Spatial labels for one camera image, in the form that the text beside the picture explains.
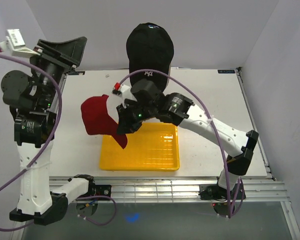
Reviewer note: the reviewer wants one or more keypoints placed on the yellow plastic tray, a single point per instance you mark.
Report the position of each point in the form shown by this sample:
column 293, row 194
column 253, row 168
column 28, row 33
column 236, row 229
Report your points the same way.
column 154, row 147

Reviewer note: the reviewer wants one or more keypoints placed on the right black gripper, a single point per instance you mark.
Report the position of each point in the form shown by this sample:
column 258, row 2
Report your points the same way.
column 125, row 125

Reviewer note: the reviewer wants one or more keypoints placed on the black cap red trim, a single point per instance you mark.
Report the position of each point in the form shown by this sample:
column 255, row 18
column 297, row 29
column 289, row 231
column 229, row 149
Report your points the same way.
column 149, row 47

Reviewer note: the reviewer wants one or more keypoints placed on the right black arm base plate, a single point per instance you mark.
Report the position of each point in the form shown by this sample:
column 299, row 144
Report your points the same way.
column 214, row 192

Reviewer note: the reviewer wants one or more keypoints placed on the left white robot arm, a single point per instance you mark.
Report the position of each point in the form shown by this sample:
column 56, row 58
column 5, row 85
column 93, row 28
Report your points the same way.
column 35, row 104

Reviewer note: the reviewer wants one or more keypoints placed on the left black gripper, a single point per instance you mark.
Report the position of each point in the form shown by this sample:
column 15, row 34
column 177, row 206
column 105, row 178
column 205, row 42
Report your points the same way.
column 69, row 54

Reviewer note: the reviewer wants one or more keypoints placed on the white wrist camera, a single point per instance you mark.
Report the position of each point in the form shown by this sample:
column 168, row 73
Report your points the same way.
column 15, row 44
column 124, row 92

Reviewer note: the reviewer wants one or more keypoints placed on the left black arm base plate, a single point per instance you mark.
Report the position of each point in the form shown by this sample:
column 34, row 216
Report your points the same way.
column 102, row 191

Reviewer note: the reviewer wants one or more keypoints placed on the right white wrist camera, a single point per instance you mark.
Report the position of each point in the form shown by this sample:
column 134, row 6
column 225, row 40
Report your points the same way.
column 124, row 92

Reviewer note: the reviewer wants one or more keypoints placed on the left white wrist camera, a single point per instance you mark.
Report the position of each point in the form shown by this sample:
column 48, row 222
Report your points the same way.
column 15, row 44

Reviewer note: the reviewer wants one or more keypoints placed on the aluminium frame rail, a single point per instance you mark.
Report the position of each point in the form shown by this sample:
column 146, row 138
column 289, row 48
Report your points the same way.
column 74, row 152

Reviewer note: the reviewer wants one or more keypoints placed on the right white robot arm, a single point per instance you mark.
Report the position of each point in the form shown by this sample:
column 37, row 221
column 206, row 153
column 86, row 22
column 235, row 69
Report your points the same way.
column 144, row 101

